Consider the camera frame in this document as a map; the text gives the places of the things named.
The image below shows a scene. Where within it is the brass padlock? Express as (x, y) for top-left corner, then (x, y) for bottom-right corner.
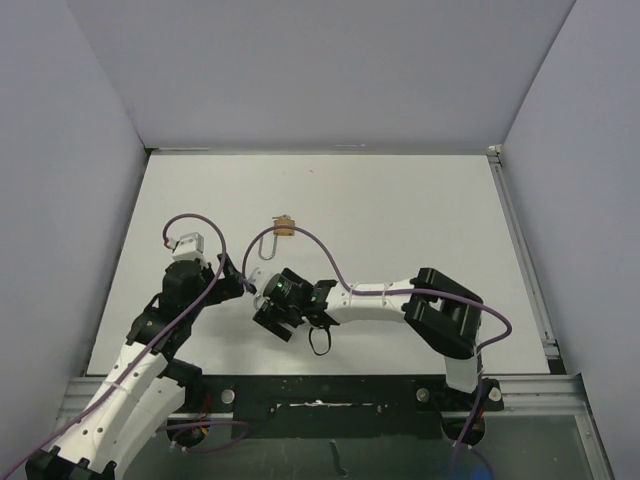
(258, 214), (295, 261)

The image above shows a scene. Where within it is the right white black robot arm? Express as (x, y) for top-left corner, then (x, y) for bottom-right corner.
(249, 268), (482, 409)

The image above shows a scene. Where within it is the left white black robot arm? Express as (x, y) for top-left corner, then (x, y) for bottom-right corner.
(25, 254), (245, 479)

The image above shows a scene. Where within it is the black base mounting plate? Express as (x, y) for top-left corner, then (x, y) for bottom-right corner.
(169, 375), (504, 443)

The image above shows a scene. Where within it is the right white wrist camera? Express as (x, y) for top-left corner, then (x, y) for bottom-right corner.
(248, 267), (274, 296)

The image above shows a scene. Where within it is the aluminium frame rail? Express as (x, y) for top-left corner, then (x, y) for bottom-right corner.
(487, 144), (614, 479)

